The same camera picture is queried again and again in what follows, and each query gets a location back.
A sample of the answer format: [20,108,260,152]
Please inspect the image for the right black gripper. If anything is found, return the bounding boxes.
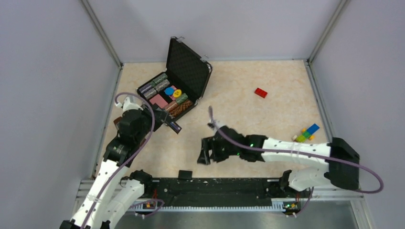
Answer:
[198,136,240,165]

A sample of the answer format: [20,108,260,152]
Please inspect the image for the black remote control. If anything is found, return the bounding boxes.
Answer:
[165,121,182,134]

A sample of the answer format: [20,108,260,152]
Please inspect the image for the black battery cover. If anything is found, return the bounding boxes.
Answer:
[178,170,192,180]

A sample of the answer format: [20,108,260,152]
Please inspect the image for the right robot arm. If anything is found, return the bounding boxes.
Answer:
[197,125,360,197]

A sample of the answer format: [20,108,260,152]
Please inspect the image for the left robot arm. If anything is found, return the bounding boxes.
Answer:
[60,97,170,229]

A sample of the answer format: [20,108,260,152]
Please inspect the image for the pink playing card deck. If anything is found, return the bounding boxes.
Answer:
[149,94,169,108]

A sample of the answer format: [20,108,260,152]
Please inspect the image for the blue round poker chip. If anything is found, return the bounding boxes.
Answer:
[164,87,175,96]

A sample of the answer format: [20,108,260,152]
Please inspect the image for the yellow round poker chip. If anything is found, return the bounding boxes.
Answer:
[172,89,182,98]

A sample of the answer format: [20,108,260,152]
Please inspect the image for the black poker chip case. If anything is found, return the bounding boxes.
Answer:
[136,36,213,121]

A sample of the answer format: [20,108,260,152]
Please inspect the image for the brown leather pouch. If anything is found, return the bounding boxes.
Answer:
[113,116,122,131]

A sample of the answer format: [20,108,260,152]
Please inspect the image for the red toy brick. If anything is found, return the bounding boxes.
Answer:
[254,88,268,98]

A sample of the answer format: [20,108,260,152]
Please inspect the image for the toy brick train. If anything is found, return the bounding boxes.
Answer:
[292,124,320,143]

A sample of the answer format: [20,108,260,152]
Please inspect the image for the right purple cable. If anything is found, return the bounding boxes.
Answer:
[208,105,384,216]

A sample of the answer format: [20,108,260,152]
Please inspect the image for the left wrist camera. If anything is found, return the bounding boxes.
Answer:
[122,95,143,112]

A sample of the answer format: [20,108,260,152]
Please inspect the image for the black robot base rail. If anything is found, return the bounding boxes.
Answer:
[131,177,313,217]

